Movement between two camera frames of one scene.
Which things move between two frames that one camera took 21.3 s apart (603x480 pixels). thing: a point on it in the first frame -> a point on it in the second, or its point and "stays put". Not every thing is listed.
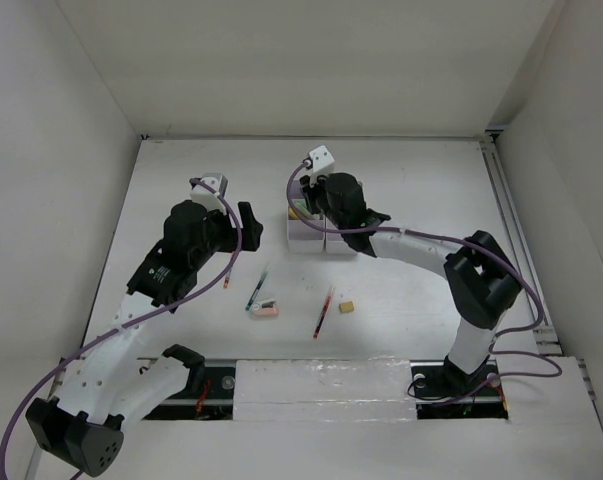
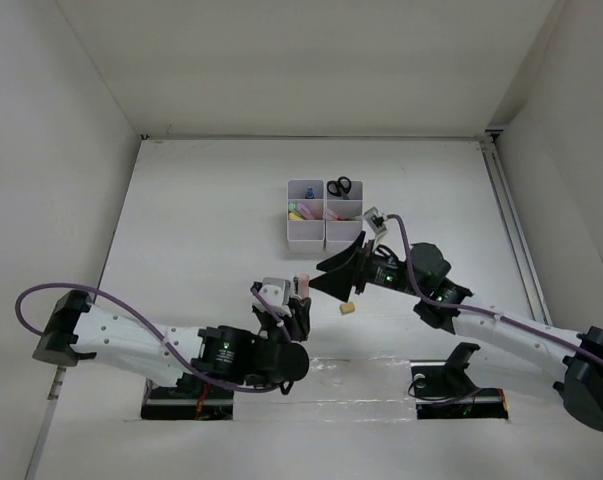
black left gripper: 230,245 -> 299,318
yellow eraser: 346,307 stays put
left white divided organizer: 303,237 stays put
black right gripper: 310,190 -> 338,277
